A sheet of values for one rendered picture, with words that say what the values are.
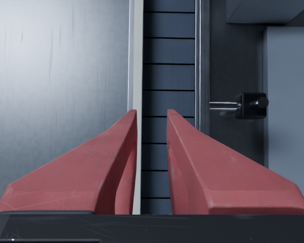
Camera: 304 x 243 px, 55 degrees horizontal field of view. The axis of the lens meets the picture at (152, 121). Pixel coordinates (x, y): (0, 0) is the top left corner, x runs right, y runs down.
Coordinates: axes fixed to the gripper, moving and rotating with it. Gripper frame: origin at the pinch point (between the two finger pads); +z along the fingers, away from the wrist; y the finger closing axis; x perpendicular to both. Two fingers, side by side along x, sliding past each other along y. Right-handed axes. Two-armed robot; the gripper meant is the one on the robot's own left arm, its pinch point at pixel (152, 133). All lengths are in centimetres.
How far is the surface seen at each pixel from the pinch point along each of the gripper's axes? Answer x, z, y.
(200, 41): 4.8, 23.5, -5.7
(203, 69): 7.3, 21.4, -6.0
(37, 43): 9.8, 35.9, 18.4
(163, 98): 14.3, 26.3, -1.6
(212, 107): 10.9, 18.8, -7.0
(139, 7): 2.9, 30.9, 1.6
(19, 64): 12.4, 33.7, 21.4
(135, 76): 10.1, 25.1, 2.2
